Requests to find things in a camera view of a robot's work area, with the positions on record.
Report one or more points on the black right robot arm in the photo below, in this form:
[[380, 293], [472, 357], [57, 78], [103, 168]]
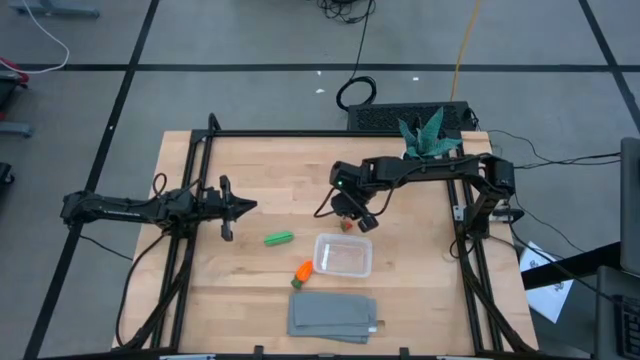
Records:
[[435, 167]]

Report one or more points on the grey monitor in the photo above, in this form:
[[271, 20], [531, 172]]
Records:
[[631, 200]]

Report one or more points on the clear plastic tupperware container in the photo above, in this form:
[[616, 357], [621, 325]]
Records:
[[345, 255]]

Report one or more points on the red object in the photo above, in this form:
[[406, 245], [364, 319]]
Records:
[[12, 65]]

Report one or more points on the black desk bar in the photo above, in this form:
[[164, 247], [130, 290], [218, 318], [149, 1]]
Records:
[[575, 265]]

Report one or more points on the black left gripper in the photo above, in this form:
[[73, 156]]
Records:
[[226, 210]]

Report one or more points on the red toy strawberry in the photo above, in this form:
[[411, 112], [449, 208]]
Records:
[[346, 226]]

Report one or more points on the grey folded cloth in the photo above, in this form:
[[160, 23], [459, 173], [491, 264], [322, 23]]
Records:
[[330, 315]]

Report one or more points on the green plant in white pot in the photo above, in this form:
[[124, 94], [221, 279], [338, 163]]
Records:
[[427, 140]]

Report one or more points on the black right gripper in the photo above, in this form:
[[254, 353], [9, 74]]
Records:
[[357, 207]]

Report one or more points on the long grey furniture foot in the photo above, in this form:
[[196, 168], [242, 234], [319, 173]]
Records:
[[55, 9]]

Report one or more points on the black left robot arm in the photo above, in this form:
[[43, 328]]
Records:
[[115, 210]]

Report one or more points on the black computer case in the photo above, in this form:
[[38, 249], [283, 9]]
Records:
[[380, 117]]

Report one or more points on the black metal table frame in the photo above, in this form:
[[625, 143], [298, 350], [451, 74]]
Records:
[[300, 133]]

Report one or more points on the black caster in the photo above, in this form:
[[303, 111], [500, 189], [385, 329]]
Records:
[[5, 175]]

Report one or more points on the black keyboard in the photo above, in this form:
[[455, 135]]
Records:
[[629, 325]]

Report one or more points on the short grey furniture foot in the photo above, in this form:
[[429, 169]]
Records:
[[15, 130]]

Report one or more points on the orange toy carrot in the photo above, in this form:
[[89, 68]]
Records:
[[304, 271]]

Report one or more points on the green toy cucumber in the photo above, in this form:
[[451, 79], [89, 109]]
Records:
[[279, 238]]

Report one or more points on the white printed paper sheet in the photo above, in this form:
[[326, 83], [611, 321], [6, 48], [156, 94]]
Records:
[[550, 300]]

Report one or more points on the grey desk surface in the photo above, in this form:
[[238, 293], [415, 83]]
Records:
[[607, 310]]

